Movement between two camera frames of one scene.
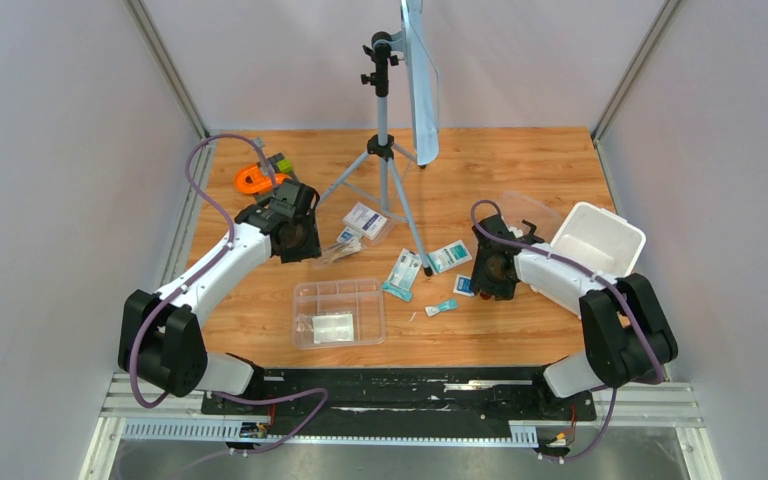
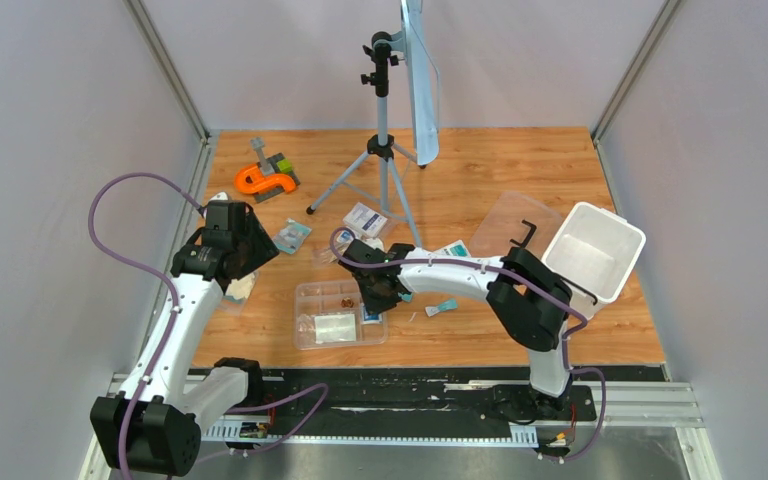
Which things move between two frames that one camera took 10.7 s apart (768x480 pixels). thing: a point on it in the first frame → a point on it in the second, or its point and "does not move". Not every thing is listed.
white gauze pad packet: (334, 327) does not move
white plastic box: (599, 239) does not move
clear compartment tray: (362, 298) does not move
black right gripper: (501, 291) → (373, 305)
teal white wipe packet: (450, 257) does not move
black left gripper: (312, 248) → (265, 248)
